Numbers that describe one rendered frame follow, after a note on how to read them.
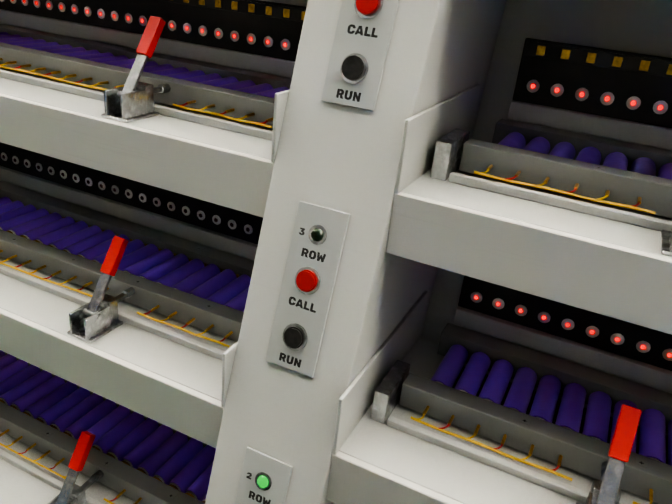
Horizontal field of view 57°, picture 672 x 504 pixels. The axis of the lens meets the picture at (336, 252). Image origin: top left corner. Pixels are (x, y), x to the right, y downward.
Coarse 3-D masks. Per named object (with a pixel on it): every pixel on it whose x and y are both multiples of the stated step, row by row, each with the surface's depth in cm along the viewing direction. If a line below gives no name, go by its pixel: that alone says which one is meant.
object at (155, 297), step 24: (0, 240) 66; (24, 240) 66; (24, 264) 64; (48, 264) 64; (72, 264) 62; (96, 264) 63; (72, 288) 61; (120, 288) 60; (144, 288) 59; (168, 288) 60; (168, 312) 59; (192, 312) 58; (216, 312) 57; (240, 312) 57
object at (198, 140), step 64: (0, 0) 78; (64, 0) 74; (128, 0) 70; (192, 0) 66; (256, 0) 63; (0, 64) 63; (64, 64) 61; (128, 64) 64; (192, 64) 66; (256, 64) 65; (0, 128) 57; (64, 128) 54; (128, 128) 50; (192, 128) 52; (256, 128) 51; (192, 192) 50; (256, 192) 47
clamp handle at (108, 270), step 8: (112, 240) 56; (120, 240) 56; (128, 240) 57; (112, 248) 56; (120, 248) 56; (112, 256) 56; (120, 256) 56; (104, 264) 56; (112, 264) 56; (104, 272) 56; (112, 272) 56; (104, 280) 56; (96, 288) 56; (104, 288) 56; (96, 296) 56; (96, 304) 55
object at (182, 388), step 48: (48, 192) 78; (240, 240) 67; (0, 288) 61; (0, 336) 59; (48, 336) 55; (144, 336) 56; (192, 336) 57; (96, 384) 55; (144, 384) 52; (192, 384) 51; (192, 432) 51
